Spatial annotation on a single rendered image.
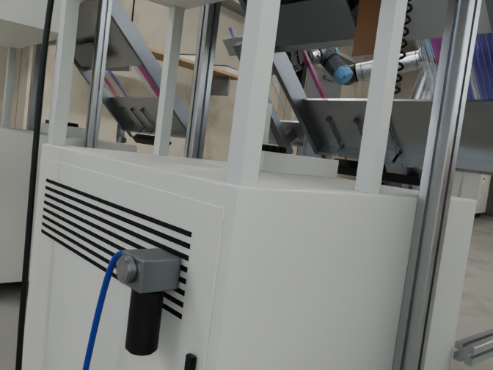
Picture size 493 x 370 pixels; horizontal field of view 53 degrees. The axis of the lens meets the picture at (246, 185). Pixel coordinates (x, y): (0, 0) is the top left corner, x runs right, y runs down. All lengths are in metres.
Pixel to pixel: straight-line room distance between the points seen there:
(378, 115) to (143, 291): 0.44
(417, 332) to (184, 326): 0.43
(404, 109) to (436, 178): 0.56
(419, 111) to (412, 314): 0.66
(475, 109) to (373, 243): 0.61
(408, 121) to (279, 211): 0.87
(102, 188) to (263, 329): 0.39
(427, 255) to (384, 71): 0.32
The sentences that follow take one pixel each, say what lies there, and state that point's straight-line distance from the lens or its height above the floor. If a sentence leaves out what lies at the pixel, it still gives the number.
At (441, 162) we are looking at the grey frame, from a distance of 0.89.
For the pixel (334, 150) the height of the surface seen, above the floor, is 0.70.
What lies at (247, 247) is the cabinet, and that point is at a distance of 0.62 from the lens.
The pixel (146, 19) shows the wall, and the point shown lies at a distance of 5.65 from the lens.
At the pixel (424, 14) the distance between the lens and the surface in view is 1.24.
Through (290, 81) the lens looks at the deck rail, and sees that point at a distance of 1.61.
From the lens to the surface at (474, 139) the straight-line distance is 1.41.
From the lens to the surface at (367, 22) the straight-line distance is 0.92.
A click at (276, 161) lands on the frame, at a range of 1.10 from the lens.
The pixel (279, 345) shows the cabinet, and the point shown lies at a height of 0.40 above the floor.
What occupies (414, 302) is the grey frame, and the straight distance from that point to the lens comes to 0.92.
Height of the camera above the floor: 0.67
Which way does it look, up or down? 4 degrees down
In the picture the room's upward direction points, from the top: 7 degrees clockwise
